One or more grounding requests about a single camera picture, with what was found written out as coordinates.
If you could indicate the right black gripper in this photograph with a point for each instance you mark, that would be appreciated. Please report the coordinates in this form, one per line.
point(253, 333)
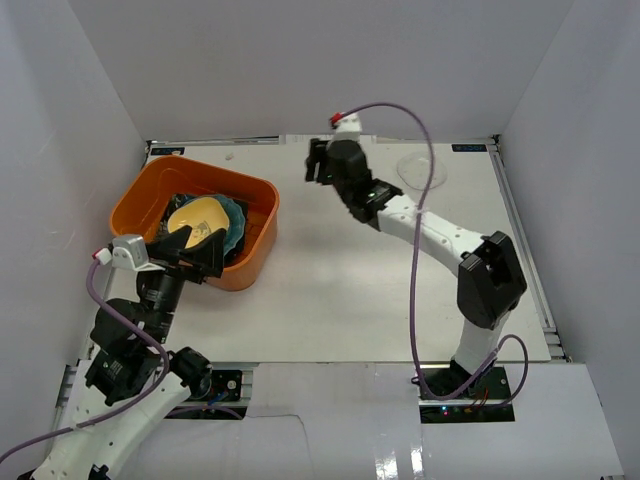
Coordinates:
point(316, 148)

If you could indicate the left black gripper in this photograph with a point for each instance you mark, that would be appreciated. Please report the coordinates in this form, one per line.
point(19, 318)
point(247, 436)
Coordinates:
point(181, 265)

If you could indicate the yellow panda square dish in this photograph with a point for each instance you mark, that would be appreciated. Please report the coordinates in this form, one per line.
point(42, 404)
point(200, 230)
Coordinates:
point(204, 215)

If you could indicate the yellow and black square plate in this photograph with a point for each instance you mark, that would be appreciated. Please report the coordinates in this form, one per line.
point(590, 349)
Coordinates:
point(245, 250)

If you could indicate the black floral square plate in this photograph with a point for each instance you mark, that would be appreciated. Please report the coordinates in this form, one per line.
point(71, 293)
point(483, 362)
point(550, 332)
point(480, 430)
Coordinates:
point(176, 201)

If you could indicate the teal scalloped round plate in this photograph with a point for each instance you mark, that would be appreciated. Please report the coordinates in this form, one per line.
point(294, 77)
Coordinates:
point(206, 215)

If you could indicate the clear glass plate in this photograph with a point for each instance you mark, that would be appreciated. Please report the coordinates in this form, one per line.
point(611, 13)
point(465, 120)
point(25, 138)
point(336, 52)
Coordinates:
point(416, 168)

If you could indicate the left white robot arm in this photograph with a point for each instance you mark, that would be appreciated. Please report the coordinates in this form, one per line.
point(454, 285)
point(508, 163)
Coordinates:
point(134, 382)

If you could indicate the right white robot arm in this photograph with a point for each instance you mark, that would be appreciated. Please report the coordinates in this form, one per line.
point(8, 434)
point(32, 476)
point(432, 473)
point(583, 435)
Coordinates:
point(490, 279)

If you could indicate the orange plastic bin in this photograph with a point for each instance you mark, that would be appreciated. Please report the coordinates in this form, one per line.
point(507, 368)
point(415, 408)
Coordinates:
point(140, 208)

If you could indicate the white paper sheets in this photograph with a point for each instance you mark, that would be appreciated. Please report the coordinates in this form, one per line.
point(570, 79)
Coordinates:
point(289, 139)

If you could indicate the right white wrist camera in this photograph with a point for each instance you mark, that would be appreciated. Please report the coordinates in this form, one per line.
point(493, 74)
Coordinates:
point(345, 127)

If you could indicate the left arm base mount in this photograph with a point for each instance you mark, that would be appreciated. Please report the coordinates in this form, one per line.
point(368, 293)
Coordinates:
point(225, 399)

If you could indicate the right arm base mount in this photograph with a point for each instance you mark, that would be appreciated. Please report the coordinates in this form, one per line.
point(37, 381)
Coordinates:
point(483, 402)

